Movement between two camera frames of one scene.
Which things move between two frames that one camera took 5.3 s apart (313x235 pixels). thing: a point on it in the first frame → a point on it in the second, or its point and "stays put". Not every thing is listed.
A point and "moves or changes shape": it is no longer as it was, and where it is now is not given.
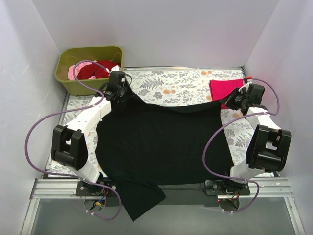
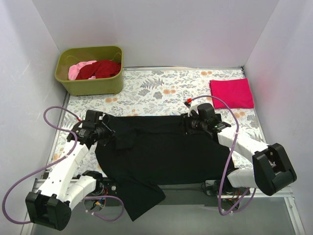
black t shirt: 140,148 moves or changes shape
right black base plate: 222,187 stays put
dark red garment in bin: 97,71 stays put
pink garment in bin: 78,67 stays put
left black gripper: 120,98 → 107,132
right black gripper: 233,100 → 186,124
